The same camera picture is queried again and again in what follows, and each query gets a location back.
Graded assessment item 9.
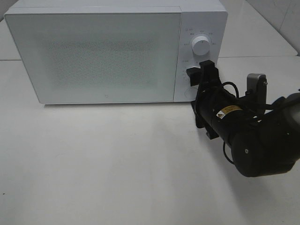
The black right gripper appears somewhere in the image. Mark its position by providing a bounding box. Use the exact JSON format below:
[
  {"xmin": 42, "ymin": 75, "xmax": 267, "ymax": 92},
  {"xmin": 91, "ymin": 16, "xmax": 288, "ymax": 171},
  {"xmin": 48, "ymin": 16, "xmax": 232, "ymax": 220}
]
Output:
[{"xmin": 186, "ymin": 60, "xmax": 248, "ymax": 141}]

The white microwave knob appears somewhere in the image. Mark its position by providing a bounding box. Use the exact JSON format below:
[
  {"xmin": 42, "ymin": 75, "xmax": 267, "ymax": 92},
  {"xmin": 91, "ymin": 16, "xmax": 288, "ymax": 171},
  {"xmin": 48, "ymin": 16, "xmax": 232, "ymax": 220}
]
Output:
[
  {"xmin": 195, "ymin": 62, "xmax": 202, "ymax": 68},
  {"xmin": 191, "ymin": 34, "xmax": 210, "ymax": 56}
]

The round white door button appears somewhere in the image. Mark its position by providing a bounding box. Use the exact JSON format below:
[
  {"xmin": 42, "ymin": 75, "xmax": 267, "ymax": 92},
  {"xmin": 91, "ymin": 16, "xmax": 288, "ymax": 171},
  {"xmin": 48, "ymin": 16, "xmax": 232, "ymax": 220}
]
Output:
[{"xmin": 184, "ymin": 87, "xmax": 198, "ymax": 101}]

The white microwave door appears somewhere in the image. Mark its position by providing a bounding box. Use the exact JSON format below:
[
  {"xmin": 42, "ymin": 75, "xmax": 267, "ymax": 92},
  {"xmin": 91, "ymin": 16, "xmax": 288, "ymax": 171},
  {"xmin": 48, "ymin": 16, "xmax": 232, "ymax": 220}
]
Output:
[{"xmin": 6, "ymin": 13, "xmax": 180, "ymax": 104}]

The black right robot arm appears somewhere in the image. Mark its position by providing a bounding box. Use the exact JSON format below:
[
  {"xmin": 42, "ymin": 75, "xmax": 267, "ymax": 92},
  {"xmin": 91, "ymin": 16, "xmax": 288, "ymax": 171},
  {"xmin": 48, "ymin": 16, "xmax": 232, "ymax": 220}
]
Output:
[{"xmin": 187, "ymin": 60, "xmax": 300, "ymax": 177}]

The white microwave oven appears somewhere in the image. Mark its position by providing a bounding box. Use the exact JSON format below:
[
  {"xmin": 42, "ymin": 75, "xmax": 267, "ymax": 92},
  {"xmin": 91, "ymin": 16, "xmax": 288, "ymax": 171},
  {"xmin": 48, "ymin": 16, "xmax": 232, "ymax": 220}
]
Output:
[{"xmin": 4, "ymin": 0, "xmax": 228, "ymax": 104}]

